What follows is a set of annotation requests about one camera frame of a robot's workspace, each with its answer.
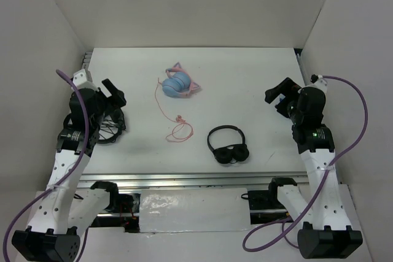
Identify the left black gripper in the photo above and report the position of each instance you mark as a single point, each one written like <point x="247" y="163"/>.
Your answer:
<point x="116" y="100"/>

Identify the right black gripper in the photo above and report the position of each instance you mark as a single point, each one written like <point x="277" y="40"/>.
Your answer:
<point x="289" y="88"/>

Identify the pink blue cat-ear headphones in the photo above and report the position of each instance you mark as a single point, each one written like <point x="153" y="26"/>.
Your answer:
<point x="178" y="83"/>

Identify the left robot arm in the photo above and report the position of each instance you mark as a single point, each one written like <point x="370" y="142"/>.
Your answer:
<point x="54" y="233"/>

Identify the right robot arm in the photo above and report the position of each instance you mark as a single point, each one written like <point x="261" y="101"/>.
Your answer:
<point x="324" y="230"/>

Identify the black on-ear headphones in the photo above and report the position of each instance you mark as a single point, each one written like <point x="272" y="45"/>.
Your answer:
<point x="226" y="154"/>

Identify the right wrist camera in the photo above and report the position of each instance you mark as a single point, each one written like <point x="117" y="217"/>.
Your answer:
<point x="317" y="81"/>

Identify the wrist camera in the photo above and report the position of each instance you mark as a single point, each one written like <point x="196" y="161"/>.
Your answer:
<point x="82" y="79"/>
<point x="317" y="81"/>

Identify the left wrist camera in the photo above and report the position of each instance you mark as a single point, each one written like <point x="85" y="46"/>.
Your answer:
<point x="82" y="79"/>

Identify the black headphones with cable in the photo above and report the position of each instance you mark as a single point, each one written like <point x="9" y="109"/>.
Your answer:
<point x="112" y="127"/>

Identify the aluminium rail frame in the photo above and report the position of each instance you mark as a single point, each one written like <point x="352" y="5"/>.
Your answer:
<point x="164" y="145"/>

